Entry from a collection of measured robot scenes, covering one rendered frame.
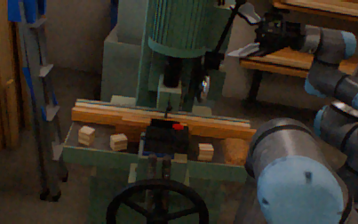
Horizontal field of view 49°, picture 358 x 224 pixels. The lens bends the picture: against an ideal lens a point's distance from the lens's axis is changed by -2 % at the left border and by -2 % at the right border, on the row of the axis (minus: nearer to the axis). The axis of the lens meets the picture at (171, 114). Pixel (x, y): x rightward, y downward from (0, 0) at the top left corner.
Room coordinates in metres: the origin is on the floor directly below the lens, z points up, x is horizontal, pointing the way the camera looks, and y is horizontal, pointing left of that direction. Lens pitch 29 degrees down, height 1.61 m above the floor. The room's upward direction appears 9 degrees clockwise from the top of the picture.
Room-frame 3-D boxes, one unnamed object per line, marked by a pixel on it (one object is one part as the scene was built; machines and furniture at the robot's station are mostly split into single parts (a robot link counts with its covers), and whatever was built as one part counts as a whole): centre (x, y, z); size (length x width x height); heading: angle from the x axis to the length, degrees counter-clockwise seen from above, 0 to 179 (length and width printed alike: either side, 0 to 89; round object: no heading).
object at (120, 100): (1.30, 0.03, 0.76); 0.57 x 0.45 x 0.09; 5
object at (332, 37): (1.10, -0.41, 1.31); 0.11 x 0.08 x 0.09; 95
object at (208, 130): (1.18, 0.00, 0.92); 0.67 x 0.02 x 0.04; 95
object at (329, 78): (1.08, -0.42, 1.22); 0.11 x 0.08 x 0.11; 39
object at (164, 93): (1.20, 0.02, 1.03); 0.14 x 0.07 x 0.09; 5
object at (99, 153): (1.07, 0.02, 0.87); 0.61 x 0.30 x 0.06; 95
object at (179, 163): (0.99, 0.01, 0.92); 0.15 x 0.13 x 0.09; 95
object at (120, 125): (1.09, 0.05, 0.93); 0.24 x 0.01 x 0.06; 95
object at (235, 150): (1.11, -0.23, 0.92); 0.14 x 0.09 x 0.04; 5
